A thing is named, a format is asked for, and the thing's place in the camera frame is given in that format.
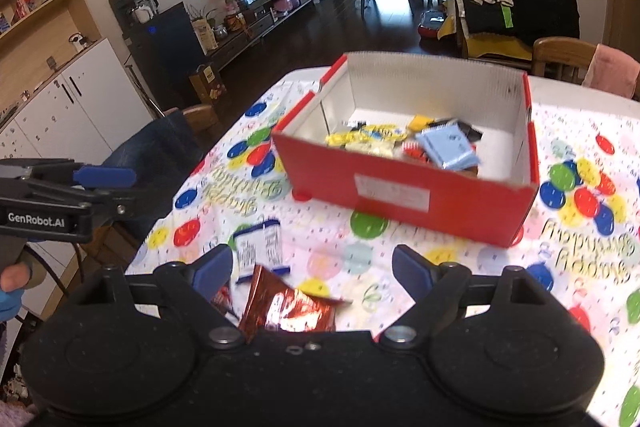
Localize person's left hand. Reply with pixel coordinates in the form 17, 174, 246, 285
0, 263, 33, 293

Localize balloon print tablecloth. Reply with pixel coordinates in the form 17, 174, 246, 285
125, 67, 640, 427

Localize low tv cabinet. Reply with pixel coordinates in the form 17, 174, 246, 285
205, 0, 317, 68

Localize light blue snack packet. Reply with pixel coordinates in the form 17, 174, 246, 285
415, 123, 481, 172

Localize black snack packet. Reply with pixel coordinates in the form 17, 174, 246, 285
452, 121, 483, 142

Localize black cabinet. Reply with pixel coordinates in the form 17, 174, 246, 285
109, 0, 206, 108

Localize beige paper bag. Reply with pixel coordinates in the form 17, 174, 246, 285
191, 18, 219, 54

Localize white and blue snack packet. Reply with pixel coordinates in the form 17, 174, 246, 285
231, 218, 292, 284

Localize brown foil snack packet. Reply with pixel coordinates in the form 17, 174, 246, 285
239, 264, 346, 343

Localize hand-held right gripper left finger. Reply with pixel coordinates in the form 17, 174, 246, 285
120, 243, 248, 352

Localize wooden shelf unit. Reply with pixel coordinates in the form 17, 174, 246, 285
0, 0, 103, 118

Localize black cable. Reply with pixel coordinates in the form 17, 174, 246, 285
22, 241, 86, 300

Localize dark jeans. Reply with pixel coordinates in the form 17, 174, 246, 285
100, 109, 206, 240

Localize black jacket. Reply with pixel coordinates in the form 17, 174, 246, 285
460, 0, 581, 48

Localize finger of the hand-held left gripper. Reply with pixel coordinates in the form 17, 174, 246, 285
20, 161, 137, 190
30, 187, 173, 220

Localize white cabinet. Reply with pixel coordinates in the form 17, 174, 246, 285
0, 38, 153, 323

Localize yellow snack packet dark circle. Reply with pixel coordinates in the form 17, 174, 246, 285
325, 124, 408, 148

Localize pink cloth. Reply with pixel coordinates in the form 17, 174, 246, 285
582, 43, 640, 100

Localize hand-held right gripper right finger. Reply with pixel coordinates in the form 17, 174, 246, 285
379, 244, 546, 352

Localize red cardboard box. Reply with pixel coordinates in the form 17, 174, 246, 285
271, 51, 541, 249

